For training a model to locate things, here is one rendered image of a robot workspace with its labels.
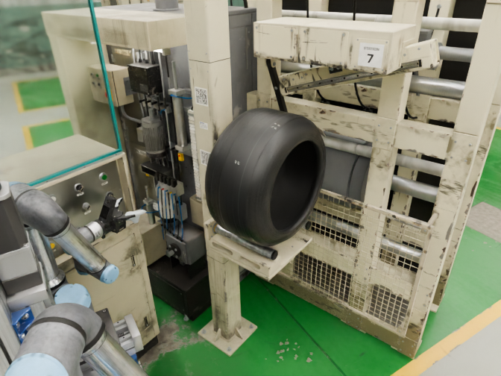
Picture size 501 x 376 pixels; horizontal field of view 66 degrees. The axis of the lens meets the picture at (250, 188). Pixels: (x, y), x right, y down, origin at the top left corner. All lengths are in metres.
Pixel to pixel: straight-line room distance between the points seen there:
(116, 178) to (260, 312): 1.34
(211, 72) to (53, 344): 1.14
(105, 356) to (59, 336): 0.18
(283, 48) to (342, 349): 1.74
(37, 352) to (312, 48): 1.33
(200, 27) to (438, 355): 2.19
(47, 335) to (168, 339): 1.76
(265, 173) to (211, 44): 0.56
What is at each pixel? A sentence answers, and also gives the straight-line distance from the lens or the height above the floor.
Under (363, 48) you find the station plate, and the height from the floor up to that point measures 1.72.
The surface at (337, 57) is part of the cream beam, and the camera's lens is 1.57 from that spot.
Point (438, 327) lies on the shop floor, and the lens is 2.82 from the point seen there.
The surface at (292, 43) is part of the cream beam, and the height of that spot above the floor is 1.71.
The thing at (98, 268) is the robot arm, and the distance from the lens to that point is 1.59.
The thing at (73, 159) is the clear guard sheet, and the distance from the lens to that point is 1.73.
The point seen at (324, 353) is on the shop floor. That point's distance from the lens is 2.50.
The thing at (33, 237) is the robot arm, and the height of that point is 1.18.
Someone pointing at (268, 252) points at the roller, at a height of 0.91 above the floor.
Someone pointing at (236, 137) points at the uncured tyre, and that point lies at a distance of 1.49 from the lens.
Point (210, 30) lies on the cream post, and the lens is 1.60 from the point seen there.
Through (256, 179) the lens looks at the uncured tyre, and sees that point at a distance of 1.40.
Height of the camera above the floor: 1.97
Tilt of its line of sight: 29 degrees down
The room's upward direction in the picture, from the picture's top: 1 degrees counter-clockwise
